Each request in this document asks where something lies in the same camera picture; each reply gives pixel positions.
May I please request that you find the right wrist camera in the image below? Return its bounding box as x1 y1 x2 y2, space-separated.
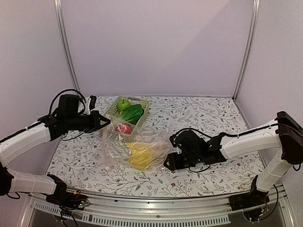
169 134 177 148

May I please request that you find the floral patterned table mat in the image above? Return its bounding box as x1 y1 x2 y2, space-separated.
47 96 265 197

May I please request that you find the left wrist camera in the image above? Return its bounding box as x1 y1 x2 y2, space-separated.
85 96 97 115

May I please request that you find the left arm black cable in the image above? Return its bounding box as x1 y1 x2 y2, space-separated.
48 88 88 116

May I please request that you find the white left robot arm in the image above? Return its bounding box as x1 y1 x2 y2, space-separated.
0 89 110 209

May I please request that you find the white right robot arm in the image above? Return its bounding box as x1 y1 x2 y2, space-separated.
163 111 303 210

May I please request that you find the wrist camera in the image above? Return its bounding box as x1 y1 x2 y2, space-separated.
85 96 97 115
169 134 177 148

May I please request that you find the left aluminium frame post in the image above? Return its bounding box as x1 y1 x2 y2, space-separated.
53 0 80 91

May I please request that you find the pale green plastic basket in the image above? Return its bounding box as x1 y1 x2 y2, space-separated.
106 96 150 142

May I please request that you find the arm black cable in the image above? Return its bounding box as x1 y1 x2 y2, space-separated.
48 88 88 116
179 127 277 145

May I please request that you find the toy napa cabbage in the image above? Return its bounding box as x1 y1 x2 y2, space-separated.
125 141 170 171

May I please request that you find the right aluminium frame post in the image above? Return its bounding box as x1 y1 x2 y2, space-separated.
232 0 260 102

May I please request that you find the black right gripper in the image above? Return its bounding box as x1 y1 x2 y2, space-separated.
163 152 202 171

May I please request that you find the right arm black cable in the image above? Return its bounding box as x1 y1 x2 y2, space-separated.
179 127 277 145

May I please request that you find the aluminium frame post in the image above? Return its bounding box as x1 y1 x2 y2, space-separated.
53 0 80 91
232 0 260 102

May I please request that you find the front aluminium rail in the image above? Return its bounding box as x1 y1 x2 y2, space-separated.
21 184 298 227

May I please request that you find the clear zip top bag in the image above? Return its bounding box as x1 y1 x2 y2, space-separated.
102 116 173 171

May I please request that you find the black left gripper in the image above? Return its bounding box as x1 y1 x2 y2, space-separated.
66 110 110 133

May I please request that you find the red toy food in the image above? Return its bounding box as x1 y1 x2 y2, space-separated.
116 124 132 135

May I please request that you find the green toy leaf vegetable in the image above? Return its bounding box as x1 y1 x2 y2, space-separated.
119 104 144 125

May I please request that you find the green toy apple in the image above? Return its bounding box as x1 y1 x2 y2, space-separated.
117 99 131 112

